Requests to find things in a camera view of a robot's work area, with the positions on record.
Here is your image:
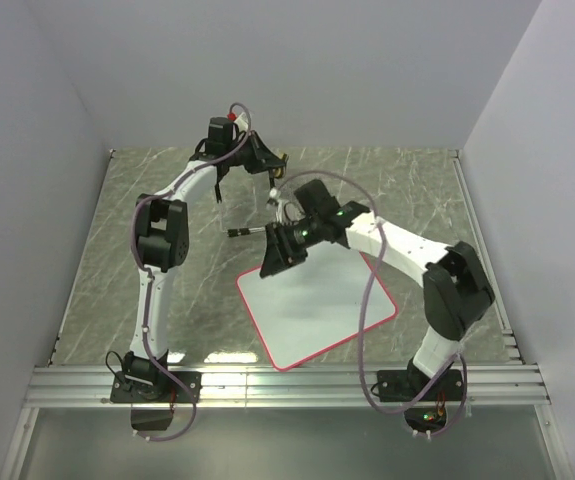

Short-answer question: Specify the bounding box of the yellow whiteboard eraser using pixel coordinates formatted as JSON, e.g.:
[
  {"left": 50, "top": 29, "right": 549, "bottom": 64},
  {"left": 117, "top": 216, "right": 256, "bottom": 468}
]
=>
[{"left": 272, "top": 153, "right": 289, "bottom": 179}]

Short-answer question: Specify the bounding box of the wire whiteboard easel stand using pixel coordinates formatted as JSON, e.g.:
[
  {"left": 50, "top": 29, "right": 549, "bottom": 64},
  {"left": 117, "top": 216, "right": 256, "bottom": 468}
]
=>
[{"left": 216, "top": 168, "right": 265, "bottom": 238}]

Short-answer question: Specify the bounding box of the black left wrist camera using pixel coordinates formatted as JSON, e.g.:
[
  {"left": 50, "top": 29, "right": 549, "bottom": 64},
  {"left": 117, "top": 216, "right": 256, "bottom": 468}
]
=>
[{"left": 204, "top": 112, "right": 248, "bottom": 156}]

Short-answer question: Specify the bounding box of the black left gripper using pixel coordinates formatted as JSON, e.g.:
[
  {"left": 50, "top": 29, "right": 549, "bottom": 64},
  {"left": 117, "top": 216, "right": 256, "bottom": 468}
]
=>
[{"left": 226, "top": 131, "right": 285, "bottom": 176}]

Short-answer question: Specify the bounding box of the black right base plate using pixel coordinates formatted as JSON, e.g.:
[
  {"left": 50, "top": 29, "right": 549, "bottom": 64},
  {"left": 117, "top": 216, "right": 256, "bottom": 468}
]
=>
[{"left": 370, "top": 369, "right": 465, "bottom": 403}]

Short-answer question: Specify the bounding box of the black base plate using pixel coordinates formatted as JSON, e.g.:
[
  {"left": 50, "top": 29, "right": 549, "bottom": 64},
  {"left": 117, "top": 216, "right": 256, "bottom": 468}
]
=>
[
  {"left": 370, "top": 369, "right": 465, "bottom": 403},
  {"left": 109, "top": 371, "right": 202, "bottom": 404}
]

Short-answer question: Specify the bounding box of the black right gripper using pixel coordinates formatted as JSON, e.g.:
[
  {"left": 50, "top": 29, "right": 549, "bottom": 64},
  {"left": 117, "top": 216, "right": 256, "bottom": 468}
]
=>
[{"left": 260, "top": 215, "right": 324, "bottom": 279}]

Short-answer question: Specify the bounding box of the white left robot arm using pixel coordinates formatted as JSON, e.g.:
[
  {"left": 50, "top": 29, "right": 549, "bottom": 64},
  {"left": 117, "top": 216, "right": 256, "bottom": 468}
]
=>
[{"left": 122, "top": 130, "right": 288, "bottom": 402}]

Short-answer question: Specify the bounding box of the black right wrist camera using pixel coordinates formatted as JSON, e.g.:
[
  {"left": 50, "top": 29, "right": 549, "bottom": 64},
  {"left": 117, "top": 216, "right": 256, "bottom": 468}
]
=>
[{"left": 267, "top": 179, "right": 340, "bottom": 224}]

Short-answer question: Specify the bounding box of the pink framed whiteboard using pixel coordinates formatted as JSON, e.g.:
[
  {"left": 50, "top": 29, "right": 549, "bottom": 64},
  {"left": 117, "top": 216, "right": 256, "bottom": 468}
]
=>
[{"left": 236, "top": 243, "right": 372, "bottom": 372}]

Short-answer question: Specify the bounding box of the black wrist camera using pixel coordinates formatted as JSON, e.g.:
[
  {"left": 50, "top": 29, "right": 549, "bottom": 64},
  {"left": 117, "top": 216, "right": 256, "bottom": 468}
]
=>
[
  {"left": 204, "top": 112, "right": 248, "bottom": 156},
  {"left": 267, "top": 179, "right": 340, "bottom": 224}
]

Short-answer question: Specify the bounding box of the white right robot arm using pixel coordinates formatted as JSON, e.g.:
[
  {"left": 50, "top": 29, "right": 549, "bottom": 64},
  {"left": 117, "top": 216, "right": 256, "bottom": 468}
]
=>
[{"left": 260, "top": 202, "right": 495, "bottom": 400}]

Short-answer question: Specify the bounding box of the aluminium mounting rail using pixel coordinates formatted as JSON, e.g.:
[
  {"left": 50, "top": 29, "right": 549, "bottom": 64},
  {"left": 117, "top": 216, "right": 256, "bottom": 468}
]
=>
[{"left": 23, "top": 364, "right": 550, "bottom": 408}]

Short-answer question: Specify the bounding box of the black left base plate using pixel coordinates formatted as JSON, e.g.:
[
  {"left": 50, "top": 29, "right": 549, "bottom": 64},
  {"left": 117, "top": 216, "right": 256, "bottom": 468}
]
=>
[{"left": 109, "top": 371, "right": 202, "bottom": 404}]

